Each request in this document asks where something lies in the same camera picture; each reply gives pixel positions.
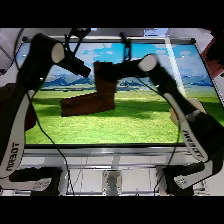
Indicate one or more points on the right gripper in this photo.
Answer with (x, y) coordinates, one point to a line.
(128, 69)

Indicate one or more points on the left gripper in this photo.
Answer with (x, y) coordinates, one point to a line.
(80, 65)

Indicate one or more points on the brown T-shirt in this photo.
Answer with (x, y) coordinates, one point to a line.
(100, 100)

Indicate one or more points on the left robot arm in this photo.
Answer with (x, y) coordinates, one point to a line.
(15, 133)

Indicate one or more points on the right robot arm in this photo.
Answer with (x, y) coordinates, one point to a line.
(196, 133)

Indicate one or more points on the white garment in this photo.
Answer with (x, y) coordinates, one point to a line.
(8, 75)

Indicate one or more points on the beige garment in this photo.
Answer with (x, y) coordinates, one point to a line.
(196, 105)

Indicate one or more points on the olive brown garment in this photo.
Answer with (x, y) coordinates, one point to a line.
(8, 100)

